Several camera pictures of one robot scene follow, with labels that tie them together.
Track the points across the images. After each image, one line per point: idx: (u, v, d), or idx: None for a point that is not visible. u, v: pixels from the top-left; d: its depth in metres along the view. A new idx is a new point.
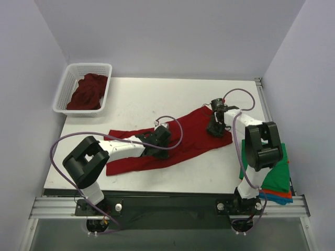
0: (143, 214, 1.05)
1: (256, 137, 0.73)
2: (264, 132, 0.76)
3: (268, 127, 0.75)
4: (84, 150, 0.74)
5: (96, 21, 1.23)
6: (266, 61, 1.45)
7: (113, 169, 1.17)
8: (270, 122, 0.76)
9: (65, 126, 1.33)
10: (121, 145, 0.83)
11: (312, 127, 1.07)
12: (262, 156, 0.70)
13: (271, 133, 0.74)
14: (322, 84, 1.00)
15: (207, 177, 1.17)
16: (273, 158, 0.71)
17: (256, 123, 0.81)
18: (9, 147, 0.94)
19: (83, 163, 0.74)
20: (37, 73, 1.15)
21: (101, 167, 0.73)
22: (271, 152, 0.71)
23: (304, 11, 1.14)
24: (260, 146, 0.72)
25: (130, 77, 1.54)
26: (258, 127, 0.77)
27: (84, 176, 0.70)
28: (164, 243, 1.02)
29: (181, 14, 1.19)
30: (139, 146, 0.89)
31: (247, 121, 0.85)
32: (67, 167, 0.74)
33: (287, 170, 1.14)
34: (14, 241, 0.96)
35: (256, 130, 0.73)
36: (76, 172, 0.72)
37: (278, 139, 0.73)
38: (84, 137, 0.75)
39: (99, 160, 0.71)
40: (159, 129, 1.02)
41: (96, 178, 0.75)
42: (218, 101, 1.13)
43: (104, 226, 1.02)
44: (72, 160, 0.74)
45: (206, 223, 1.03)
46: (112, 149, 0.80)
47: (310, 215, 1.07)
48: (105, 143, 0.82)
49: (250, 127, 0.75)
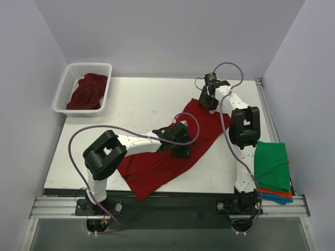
0: (143, 213, 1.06)
1: (240, 121, 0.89)
2: (248, 114, 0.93)
3: (252, 111, 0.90)
4: (102, 144, 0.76)
5: (96, 20, 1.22)
6: (266, 61, 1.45)
7: (140, 191, 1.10)
8: (254, 107, 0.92)
9: (65, 126, 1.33)
10: (138, 140, 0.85)
11: (312, 126, 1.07)
12: (243, 136, 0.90)
13: (253, 117, 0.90)
14: (322, 84, 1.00)
15: (207, 177, 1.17)
16: (252, 137, 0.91)
17: (242, 106, 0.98)
18: (9, 147, 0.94)
19: (102, 156, 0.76)
20: (37, 73, 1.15)
21: (118, 161, 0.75)
22: (250, 133, 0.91)
23: (304, 11, 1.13)
24: (242, 127, 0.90)
25: (129, 77, 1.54)
26: (243, 111, 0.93)
27: (101, 169, 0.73)
28: (164, 243, 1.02)
29: (181, 14, 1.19)
30: (156, 142, 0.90)
31: (235, 103, 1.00)
32: (87, 159, 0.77)
33: (287, 170, 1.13)
34: (14, 241, 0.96)
35: (241, 115, 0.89)
36: (95, 164, 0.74)
37: (258, 122, 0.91)
38: (103, 132, 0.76)
39: (115, 155, 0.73)
40: (176, 125, 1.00)
41: (113, 171, 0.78)
42: (211, 75, 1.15)
43: (104, 226, 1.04)
44: (91, 152, 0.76)
45: (205, 222, 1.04)
46: (130, 144, 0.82)
47: (310, 215, 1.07)
48: (124, 136, 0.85)
49: (236, 112, 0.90)
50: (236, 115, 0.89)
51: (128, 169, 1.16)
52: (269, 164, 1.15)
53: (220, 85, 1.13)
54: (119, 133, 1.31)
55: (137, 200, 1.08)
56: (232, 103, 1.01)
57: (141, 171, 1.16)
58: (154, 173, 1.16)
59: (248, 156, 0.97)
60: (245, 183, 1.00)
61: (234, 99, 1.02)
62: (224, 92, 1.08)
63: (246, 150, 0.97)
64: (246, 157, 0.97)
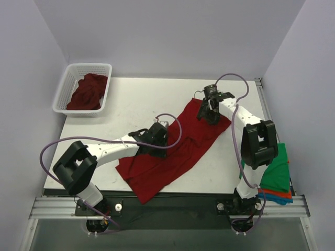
0: (143, 214, 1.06)
1: (254, 137, 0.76)
2: (261, 130, 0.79)
3: (266, 126, 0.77)
4: (71, 157, 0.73)
5: (96, 21, 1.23)
6: (266, 61, 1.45)
7: (143, 193, 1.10)
8: (268, 121, 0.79)
9: (65, 126, 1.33)
10: (111, 148, 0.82)
11: (312, 127, 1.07)
12: (258, 155, 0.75)
13: (268, 133, 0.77)
14: (322, 84, 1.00)
15: (206, 177, 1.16)
16: (269, 156, 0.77)
17: (254, 120, 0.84)
18: (9, 147, 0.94)
19: (73, 169, 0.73)
20: (37, 73, 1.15)
21: (90, 172, 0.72)
22: (266, 151, 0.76)
23: (304, 11, 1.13)
24: (257, 145, 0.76)
25: (129, 77, 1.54)
26: (256, 125, 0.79)
27: (73, 182, 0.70)
28: (164, 244, 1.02)
29: (181, 14, 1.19)
30: (132, 146, 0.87)
31: (245, 117, 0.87)
32: (57, 173, 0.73)
33: (287, 170, 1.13)
34: (14, 241, 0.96)
35: (255, 132, 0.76)
36: (66, 179, 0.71)
37: (274, 138, 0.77)
38: (71, 143, 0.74)
39: (86, 167, 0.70)
40: (154, 126, 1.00)
41: (87, 183, 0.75)
42: (211, 88, 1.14)
43: (104, 226, 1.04)
44: (61, 167, 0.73)
45: (205, 223, 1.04)
46: (101, 153, 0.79)
47: (310, 215, 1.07)
48: (95, 145, 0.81)
49: (249, 127, 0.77)
50: (249, 131, 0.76)
51: (130, 171, 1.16)
52: (269, 164, 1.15)
53: (223, 98, 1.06)
54: (119, 134, 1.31)
55: (141, 202, 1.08)
56: (241, 118, 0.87)
57: (142, 173, 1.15)
58: (156, 174, 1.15)
59: (258, 173, 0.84)
60: (249, 192, 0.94)
61: (243, 114, 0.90)
62: (229, 105, 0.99)
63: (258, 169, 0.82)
64: (256, 174, 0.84)
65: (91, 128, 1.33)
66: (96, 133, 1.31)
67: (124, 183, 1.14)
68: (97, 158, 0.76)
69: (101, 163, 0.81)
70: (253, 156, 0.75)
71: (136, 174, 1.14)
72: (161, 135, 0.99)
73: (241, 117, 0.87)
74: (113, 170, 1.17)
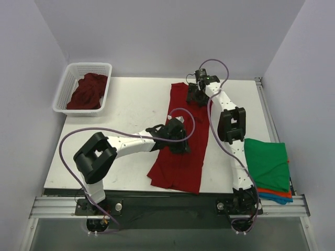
0: (143, 213, 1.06)
1: (227, 121, 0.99)
2: (235, 114, 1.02)
3: (239, 112, 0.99)
4: (91, 147, 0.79)
5: (96, 20, 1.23)
6: (266, 61, 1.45)
7: (191, 186, 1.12)
8: (241, 108, 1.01)
9: (65, 126, 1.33)
10: (130, 141, 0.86)
11: (312, 126, 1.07)
12: (230, 134, 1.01)
13: (240, 116, 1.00)
14: (322, 84, 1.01)
15: (206, 177, 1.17)
16: (238, 134, 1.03)
17: (231, 106, 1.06)
18: (9, 147, 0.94)
19: (92, 159, 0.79)
20: (37, 73, 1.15)
21: (108, 163, 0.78)
22: (237, 131, 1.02)
23: (305, 11, 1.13)
24: (230, 126, 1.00)
25: (129, 77, 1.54)
26: (231, 112, 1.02)
27: (93, 171, 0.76)
28: (164, 243, 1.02)
29: (181, 14, 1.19)
30: (149, 141, 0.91)
31: (224, 103, 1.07)
32: (78, 162, 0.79)
33: (287, 170, 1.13)
34: (14, 241, 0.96)
35: (230, 116, 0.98)
36: (87, 167, 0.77)
37: (243, 121, 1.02)
38: (93, 134, 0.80)
39: (106, 157, 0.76)
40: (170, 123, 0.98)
41: (103, 174, 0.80)
42: (201, 71, 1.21)
43: (104, 226, 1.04)
44: (82, 156, 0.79)
45: (206, 223, 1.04)
46: (121, 145, 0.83)
47: (310, 215, 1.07)
48: (115, 138, 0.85)
49: (224, 113, 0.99)
50: (225, 115, 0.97)
51: (165, 178, 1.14)
52: (268, 164, 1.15)
53: (210, 81, 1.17)
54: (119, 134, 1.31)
55: (197, 192, 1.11)
56: (221, 103, 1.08)
57: (175, 171, 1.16)
58: (189, 168, 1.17)
59: (238, 151, 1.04)
60: (241, 179, 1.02)
61: (223, 99, 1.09)
62: (214, 89, 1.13)
63: (235, 146, 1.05)
64: (236, 151, 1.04)
65: (91, 128, 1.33)
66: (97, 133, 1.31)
67: (125, 182, 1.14)
68: (117, 150, 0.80)
69: (120, 154, 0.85)
70: (226, 134, 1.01)
71: (172, 176, 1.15)
72: (177, 130, 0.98)
73: (221, 102, 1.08)
74: (113, 170, 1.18)
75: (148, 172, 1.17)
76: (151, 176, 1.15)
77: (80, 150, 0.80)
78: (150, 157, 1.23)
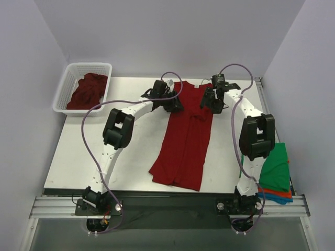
0: (143, 213, 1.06)
1: (253, 129, 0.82)
2: (261, 123, 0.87)
3: (266, 121, 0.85)
4: (114, 121, 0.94)
5: (96, 21, 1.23)
6: (266, 61, 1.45)
7: (192, 183, 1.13)
8: (268, 115, 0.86)
9: (66, 127, 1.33)
10: (137, 107, 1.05)
11: (312, 126, 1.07)
12: (256, 147, 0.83)
13: (267, 126, 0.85)
14: (321, 84, 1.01)
15: (205, 178, 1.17)
16: (265, 148, 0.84)
17: (255, 114, 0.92)
18: (9, 146, 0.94)
19: (116, 129, 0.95)
20: (37, 73, 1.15)
21: (131, 127, 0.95)
22: (264, 144, 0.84)
23: (304, 11, 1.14)
24: (256, 137, 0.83)
25: (129, 77, 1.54)
26: (257, 118, 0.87)
27: (123, 136, 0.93)
28: (164, 244, 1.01)
29: (181, 14, 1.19)
30: (149, 103, 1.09)
31: (247, 110, 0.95)
32: (108, 136, 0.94)
33: (287, 171, 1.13)
34: (14, 241, 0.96)
35: (255, 124, 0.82)
36: (116, 136, 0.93)
37: (271, 132, 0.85)
38: (109, 112, 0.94)
39: (130, 123, 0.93)
40: (156, 84, 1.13)
41: (129, 137, 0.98)
42: (219, 77, 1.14)
43: (104, 226, 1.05)
44: (109, 131, 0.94)
45: (205, 222, 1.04)
46: (133, 112, 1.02)
47: (310, 215, 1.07)
48: (126, 109, 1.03)
49: (249, 119, 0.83)
50: (249, 122, 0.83)
51: (167, 175, 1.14)
52: (269, 164, 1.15)
53: (229, 89, 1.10)
54: None
55: (197, 190, 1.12)
56: (243, 110, 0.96)
57: (176, 168, 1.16)
58: (190, 165, 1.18)
59: (257, 167, 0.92)
60: (249, 187, 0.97)
61: (245, 106, 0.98)
62: (234, 95, 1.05)
63: (255, 161, 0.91)
64: (254, 167, 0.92)
65: (92, 128, 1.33)
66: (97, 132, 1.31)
67: (125, 183, 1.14)
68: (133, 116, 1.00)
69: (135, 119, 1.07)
70: (250, 147, 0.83)
71: (174, 172, 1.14)
72: (163, 88, 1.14)
73: (243, 109, 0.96)
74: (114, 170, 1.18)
75: (151, 169, 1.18)
76: (153, 172, 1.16)
77: (105, 127, 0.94)
78: (151, 157, 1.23)
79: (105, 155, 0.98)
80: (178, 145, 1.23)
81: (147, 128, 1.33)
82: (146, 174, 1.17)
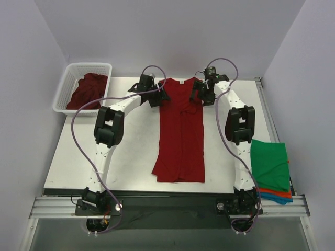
0: (143, 213, 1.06)
1: (235, 119, 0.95)
2: (244, 114, 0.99)
3: (247, 112, 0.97)
4: (103, 118, 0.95)
5: (96, 21, 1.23)
6: (266, 61, 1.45)
7: (196, 177, 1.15)
8: (249, 107, 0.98)
9: (65, 127, 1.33)
10: (125, 102, 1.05)
11: (312, 126, 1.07)
12: (238, 133, 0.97)
13: (248, 116, 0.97)
14: (322, 83, 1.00)
15: (206, 176, 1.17)
16: (247, 135, 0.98)
17: (239, 105, 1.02)
18: (9, 146, 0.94)
19: (108, 127, 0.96)
20: (37, 73, 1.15)
21: (121, 123, 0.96)
22: (245, 131, 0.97)
23: (305, 11, 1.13)
24: (237, 126, 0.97)
25: (129, 77, 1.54)
26: (239, 110, 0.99)
27: (114, 134, 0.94)
28: (163, 243, 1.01)
29: (181, 14, 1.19)
30: (137, 97, 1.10)
31: (232, 102, 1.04)
32: (99, 135, 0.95)
33: (287, 170, 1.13)
34: (14, 241, 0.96)
35: (237, 115, 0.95)
36: (108, 134, 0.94)
37: (253, 121, 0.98)
38: (98, 111, 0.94)
39: (120, 119, 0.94)
40: (142, 78, 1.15)
41: (122, 133, 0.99)
42: (210, 69, 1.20)
43: (104, 226, 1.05)
44: (100, 129, 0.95)
45: (205, 222, 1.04)
46: (122, 108, 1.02)
47: (310, 215, 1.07)
48: (114, 105, 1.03)
49: (233, 111, 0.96)
50: (233, 114, 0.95)
51: (171, 174, 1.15)
52: (269, 165, 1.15)
53: (219, 79, 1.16)
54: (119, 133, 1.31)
55: (203, 182, 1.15)
56: (230, 102, 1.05)
57: (178, 164, 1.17)
58: (191, 161, 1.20)
59: (245, 152, 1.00)
60: (244, 180, 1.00)
61: (232, 97, 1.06)
62: (223, 87, 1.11)
63: (242, 147, 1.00)
64: (242, 152, 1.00)
65: (91, 128, 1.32)
66: None
67: (124, 183, 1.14)
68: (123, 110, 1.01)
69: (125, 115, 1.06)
70: (234, 134, 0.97)
71: (177, 169, 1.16)
72: (150, 82, 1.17)
73: (230, 101, 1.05)
74: (113, 170, 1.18)
75: (154, 168, 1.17)
76: (156, 172, 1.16)
77: (96, 126, 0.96)
78: (150, 157, 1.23)
79: (99, 153, 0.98)
80: (175, 143, 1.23)
81: (142, 125, 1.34)
82: (146, 174, 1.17)
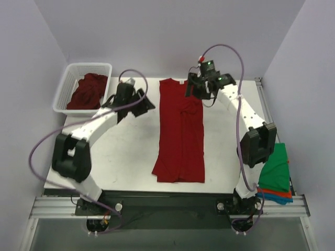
0: (143, 213, 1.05)
1: (255, 143, 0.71)
2: (263, 132, 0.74)
3: (268, 129, 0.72)
4: (63, 149, 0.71)
5: (96, 21, 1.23)
6: (266, 61, 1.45)
7: (196, 177, 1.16)
8: (270, 123, 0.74)
9: (66, 130, 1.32)
10: (95, 125, 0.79)
11: (312, 127, 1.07)
12: (256, 157, 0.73)
13: (270, 135, 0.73)
14: (322, 84, 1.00)
15: (206, 176, 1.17)
16: (265, 157, 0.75)
17: (256, 121, 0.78)
18: (9, 147, 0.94)
19: (69, 158, 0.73)
20: (38, 74, 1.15)
21: (86, 153, 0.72)
22: (264, 152, 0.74)
23: (304, 11, 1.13)
24: (256, 147, 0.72)
25: (129, 77, 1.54)
26: (257, 129, 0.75)
27: (78, 169, 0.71)
28: (164, 243, 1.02)
29: (181, 14, 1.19)
30: (112, 115, 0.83)
31: (247, 117, 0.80)
32: (58, 170, 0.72)
33: (287, 170, 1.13)
34: (14, 241, 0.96)
35: (257, 136, 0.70)
36: (69, 169, 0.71)
37: (273, 140, 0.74)
38: (55, 138, 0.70)
39: (82, 149, 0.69)
40: (120, 88, 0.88)
41: (88, 163, 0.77)
42: (208, 65, 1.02)
43: (104, 226, 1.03)
44: (58, 163, 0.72)
45: (206, 223, 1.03)
46: (89, 133, 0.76)
47: (310, 215, 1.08)
48: (78, 129, 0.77)
49: (250, 132, 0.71)
50: (251, 136, 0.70)
51: (171, 174, 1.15)
52: (268, 165, 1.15)
53: (224, 84, 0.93)
54: (119, 133, 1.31)
55: (203, 182, 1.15)
56: (243, 117, 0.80)
57: (178, 164, 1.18)
58: (191, 161, 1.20)
59: (257, 172, 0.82)
60: (249, 191, 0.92)
61: (245, 112, 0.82)
62: (230, 95, 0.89)
63: (256, 168, 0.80)
64: (254, 173, 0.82)
65: None
66: None
67: (125, 183, 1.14)
68: (87, 139, 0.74)
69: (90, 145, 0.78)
70: (251, 159, 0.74)
71: (177, 169, 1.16)
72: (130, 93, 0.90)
73: (243, 116, 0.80)
74: (113, 170, 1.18)
75: (154, 168, 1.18)
76: (156, 172, 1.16)
77: (53, 158, 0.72)
78: (150, 157, 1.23)
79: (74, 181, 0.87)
80: (175, 143, 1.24)
81: (142, 125, 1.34)
82: (146, 174, 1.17)
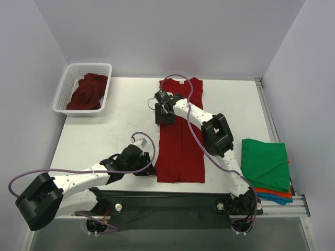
0: (143, 214, 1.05)
1: (212, 133, 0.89)
2: (216, 123, 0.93)
3: (219, 120, 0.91)
4: (36, 190, 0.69)
5: (96, 21, 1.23)
6: (266, 61, 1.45)
7: (196, 177, 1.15)
8: (219, 115, 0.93)
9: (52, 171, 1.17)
10: (79, 179, 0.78)
11: (312, 127, 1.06)
12: (220, 146, 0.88)
13: (221, 124, 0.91)
14: (322, 84, 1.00)
15: (206, 177, 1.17)
16: (228, 144, 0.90)
17: (207, 115, 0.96)
18: (9, 147, 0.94)
19: (37, 202, 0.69)
20: (37, 74, 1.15)
21: (55, 206, 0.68)
22: (225, 139, 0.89)
23: (305, 11, 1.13)
24: (215, 137, 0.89)
25: (129, 77, 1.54)
26: (211, 122, 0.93)
27: (36, 218, 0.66)
28: (164, 243, 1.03)
29: (181, 14, 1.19)
30: (103, 176, 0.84)
31: (199, 115, 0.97)
32: (21, 208, 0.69)
33: (287, 170, 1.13)
34: (14, 241, 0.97)
35: (211, 128, 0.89)
36: (30, 213, 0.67)
37: (227, 127, 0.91)
38: (36, 175, 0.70)
39: (51, 201, 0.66)
40: (125, 151, 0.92)
41: (52, 216, 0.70)
42: (161, 92, 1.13)
43: (104, 226, 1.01)
44: (25, 201, 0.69)
45: (205, 223, 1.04)
46: (69, 185, 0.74)
47: (310, 215, 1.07)
48: (63, 176, 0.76)
49: (205, 125, 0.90)
50: (205, 128, 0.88)
51: (171, 174, 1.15)
52: (268, 165, 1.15)
53: (176, 100, 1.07)
54: (119, 133, 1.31)
55: (203, 182, 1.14)
56: (197, 117, 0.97)
57: (177, 164, 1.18)
58: (191, 161, 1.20)
59: (232, 160, 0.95)
60: (239, 186, 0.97)
61: (197, 112, 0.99)
62: (182, 106, 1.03)
63: (228, 156, 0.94)
64: (230, 162, 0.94)
65: (91, 128, 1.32)
66: (97, 132, 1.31)
67: (124, 183, 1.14)
68: (63, 192, 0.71)
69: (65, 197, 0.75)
70: (216, 147, 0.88)
71: (177, 169, 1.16)
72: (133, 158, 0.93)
73: (197, 116, 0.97)
74: None
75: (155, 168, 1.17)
76: (156, 172, 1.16)
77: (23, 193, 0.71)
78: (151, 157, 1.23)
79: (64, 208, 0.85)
80: (174, 144, 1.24)
81: (142, 125, 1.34)
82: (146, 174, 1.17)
